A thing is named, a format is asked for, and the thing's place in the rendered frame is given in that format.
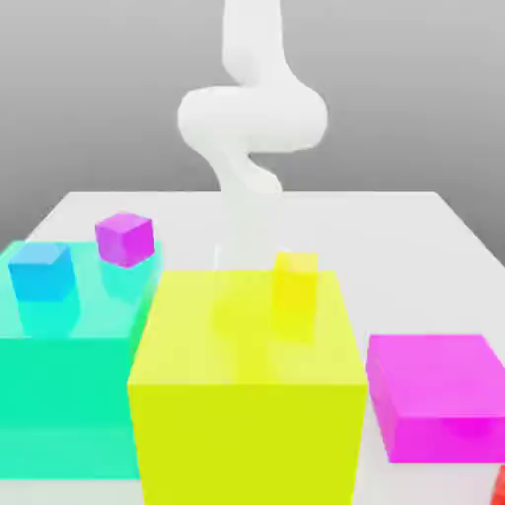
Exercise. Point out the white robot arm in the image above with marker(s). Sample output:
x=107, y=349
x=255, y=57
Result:
x=252, y=114

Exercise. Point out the small yellow cube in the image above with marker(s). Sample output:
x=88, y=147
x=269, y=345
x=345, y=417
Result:
x=296, y=292

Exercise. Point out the small purple cube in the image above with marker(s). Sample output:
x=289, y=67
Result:
x=124, y=240

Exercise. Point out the small blue cube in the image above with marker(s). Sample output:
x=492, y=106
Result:
x=41, y=274

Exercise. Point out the small red cube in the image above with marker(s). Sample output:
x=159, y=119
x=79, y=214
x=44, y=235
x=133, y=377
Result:
x=500, y=489

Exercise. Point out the large yellow box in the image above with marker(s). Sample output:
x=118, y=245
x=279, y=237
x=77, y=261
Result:
x=244, y=414

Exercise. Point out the large teal box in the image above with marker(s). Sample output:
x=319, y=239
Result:
x=67, y=394

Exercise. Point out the large magenta box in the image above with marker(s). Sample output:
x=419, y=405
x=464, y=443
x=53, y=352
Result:
x=442, y=390

